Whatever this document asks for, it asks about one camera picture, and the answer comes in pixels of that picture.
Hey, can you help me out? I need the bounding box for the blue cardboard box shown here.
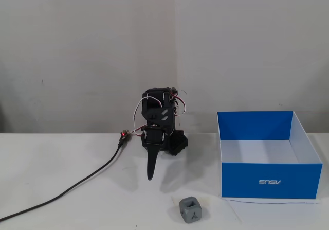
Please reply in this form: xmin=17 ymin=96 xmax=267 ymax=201
xmin=217 ymin=110 xmax=323 ymax=200

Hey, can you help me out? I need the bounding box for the black power cable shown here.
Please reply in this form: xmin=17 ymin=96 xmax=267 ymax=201
xmin=0 ymin=138 xmax=124 ymax=222

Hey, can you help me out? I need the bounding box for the red white wrist wire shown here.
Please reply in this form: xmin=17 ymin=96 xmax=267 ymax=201
xmin=169 ymin=87 xmax=188 ymax=116

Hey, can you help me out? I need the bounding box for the gray block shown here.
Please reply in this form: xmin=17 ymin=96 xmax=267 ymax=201
xmin=179 ymin=196 xmax=202 ymax=225

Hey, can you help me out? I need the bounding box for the white gripper servo wire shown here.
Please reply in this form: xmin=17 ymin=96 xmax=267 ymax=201
xmin=132 ymin=96 xmax=165 ymax=134

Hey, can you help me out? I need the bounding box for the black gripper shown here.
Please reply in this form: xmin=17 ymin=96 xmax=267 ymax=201
xmin=141 ymin=126 xmax=167 ymax=182

